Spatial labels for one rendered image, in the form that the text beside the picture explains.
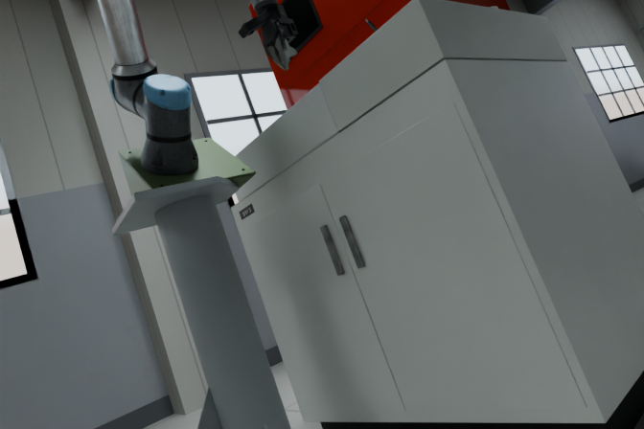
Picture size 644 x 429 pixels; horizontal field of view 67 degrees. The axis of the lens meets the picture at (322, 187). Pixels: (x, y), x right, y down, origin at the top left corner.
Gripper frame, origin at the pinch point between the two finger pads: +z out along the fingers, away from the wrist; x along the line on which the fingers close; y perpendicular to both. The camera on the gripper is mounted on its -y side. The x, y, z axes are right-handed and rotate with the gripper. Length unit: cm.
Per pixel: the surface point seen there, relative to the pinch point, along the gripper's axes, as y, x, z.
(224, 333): -37, 15, 65
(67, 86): 19, 238, -125
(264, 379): -31, 14, 79
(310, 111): -4.5, -8.0, 18.6
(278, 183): -4.6, 15.7, 30.4
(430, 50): -4, -48, 25
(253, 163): -4.5, 24.2, 20.3
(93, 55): 31, 208, -132
